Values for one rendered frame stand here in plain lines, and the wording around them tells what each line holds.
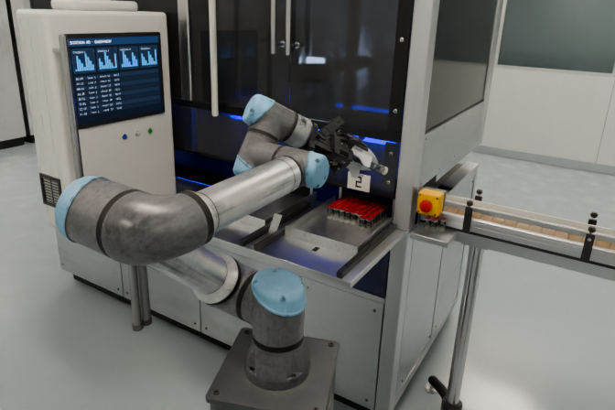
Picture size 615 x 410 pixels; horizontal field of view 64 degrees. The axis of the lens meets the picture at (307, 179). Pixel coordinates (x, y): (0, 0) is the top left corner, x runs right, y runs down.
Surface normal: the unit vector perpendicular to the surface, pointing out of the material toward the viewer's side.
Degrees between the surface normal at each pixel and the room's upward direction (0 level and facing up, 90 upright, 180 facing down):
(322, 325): 90
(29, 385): 0
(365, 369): 90
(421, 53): 90
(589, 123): 90
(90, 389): 0
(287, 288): 7
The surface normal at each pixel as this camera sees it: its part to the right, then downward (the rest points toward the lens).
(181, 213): 0.48, -0.43
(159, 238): 0.39, 0.18
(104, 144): 0.85, 0.20
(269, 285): 0.14, -0.91
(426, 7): -0.52, 0.26
